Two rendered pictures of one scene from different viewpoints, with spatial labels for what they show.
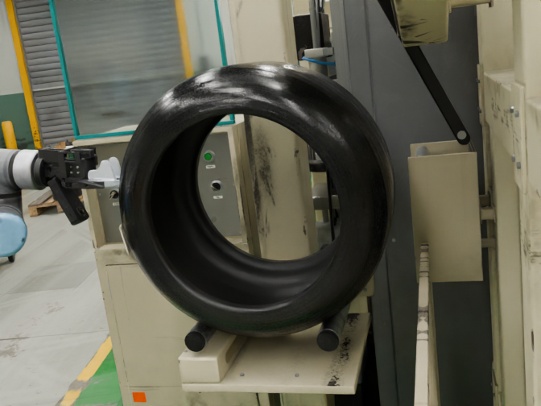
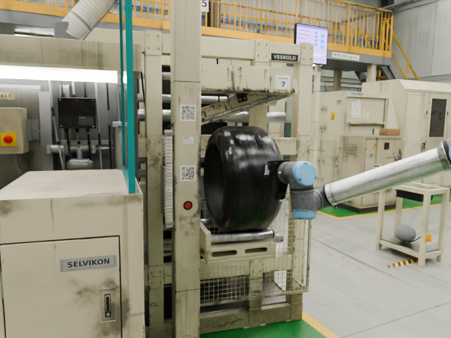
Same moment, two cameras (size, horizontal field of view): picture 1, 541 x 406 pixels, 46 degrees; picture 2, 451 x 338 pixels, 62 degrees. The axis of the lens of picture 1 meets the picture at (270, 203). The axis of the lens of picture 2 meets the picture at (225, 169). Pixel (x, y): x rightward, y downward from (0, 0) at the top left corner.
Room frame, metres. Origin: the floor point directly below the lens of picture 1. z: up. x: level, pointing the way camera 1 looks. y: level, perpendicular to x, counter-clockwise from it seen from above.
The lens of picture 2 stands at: (2.43, 1.63, 1.48)
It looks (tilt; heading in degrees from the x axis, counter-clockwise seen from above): 8 degrees down; 237
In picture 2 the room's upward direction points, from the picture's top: 1 degrees clockwise
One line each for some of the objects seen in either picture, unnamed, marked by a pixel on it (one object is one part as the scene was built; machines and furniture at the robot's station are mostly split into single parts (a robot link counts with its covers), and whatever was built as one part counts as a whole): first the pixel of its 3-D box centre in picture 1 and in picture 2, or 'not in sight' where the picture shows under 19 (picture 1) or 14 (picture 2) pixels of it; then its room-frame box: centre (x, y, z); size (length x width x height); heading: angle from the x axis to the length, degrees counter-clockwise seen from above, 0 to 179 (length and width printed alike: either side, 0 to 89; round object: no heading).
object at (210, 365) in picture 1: (225, 333); (239, 249); (1.39, 0.15, 0.84); 0.36 x 0.09 x 0.06; 165
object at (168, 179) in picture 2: not in sight; (169, 178); (1.70, -0.03, 1.19); 0.05 x 0.04 x 0.48; 75
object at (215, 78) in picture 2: not in sight; (238, 80); (1.16, -0.24, 1.71); 0.61 x 0.25 x 0.15; 165
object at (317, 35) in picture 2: not in sight; (311, 44); (-1.70, -2.54, 2.60); 0.60 x 0.05 x 0.55; 174
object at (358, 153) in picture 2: not in sight; (369, 172); (-3.04, -2.37, 0.62); 0.91 x 0.58 x 1.25; 174
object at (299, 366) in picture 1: (283, 348); (231, 247); (1.36, 0.01, 0.80); 0.37 x 0.36 x 0.02; 75
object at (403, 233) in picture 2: not in sight; (410, 220); (-1.47, -0.66, 0.40); 0.60 x 0.35 x 0.80; 84
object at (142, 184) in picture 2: not in sight; (142, 239); (1.53, -0.89, 0.61); 0.33 x 0.06 x 0.86; 75
